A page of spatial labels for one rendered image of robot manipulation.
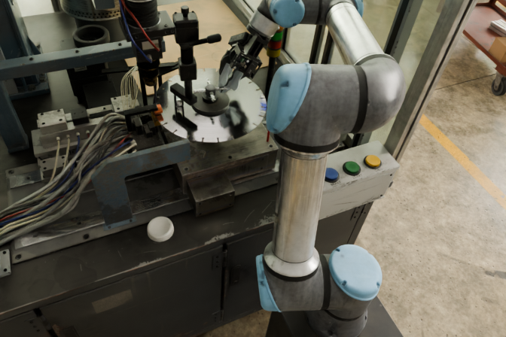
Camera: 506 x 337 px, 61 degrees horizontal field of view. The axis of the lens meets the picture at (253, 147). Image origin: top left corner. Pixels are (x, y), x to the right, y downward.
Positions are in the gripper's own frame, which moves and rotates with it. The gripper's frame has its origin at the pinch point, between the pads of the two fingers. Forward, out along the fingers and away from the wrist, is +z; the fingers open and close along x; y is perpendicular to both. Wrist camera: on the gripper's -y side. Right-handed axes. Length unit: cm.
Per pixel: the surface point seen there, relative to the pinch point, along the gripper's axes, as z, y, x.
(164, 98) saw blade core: 11.2, -2.1, -12.8
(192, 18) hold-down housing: -17.0, 12.3, -19.8
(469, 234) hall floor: 21, -14, 159
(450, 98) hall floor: -19, -113, 188
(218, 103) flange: 3.6, 3.3, 0.3
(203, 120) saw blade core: 8.0, 8.5, -2.9
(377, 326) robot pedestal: 17, 59, 43
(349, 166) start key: -4.1, 25.6, 33.9
